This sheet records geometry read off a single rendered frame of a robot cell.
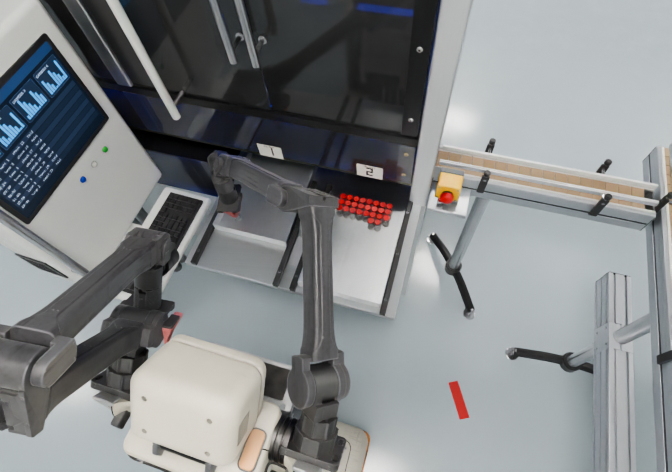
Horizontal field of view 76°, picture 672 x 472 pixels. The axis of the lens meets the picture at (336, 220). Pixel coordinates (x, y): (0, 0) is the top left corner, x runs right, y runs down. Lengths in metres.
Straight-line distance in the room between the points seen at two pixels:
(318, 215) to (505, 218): 1.82
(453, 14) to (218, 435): 0.88
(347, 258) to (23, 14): 1.05
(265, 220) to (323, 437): 0.79
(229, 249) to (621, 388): 1.39
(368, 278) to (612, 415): 0.92
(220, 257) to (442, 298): 1.24
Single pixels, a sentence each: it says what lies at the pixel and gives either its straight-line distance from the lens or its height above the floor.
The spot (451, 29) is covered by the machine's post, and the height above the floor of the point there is 1.56.
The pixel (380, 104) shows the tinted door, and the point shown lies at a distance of 1.16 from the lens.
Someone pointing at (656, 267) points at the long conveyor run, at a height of 0.89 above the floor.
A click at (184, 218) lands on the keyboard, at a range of 1.64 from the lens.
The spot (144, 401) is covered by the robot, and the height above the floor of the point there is 1.37.
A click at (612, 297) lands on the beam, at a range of 1.92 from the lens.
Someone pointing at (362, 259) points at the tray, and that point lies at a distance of 1.38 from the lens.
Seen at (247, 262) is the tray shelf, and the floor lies 0.88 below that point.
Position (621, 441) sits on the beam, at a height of 0.55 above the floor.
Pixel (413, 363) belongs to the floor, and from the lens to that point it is 2.19.
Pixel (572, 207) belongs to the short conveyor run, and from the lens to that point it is 1.60.
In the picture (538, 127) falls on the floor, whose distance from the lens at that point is 3.03.
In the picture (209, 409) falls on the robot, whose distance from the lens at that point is 0.80.
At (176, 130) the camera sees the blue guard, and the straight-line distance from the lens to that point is 1.62.
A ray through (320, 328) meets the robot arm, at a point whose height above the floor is 1.31.
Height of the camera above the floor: 2.14
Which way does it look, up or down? 60 degrees down
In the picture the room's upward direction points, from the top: 7 degrees counter-clockwise
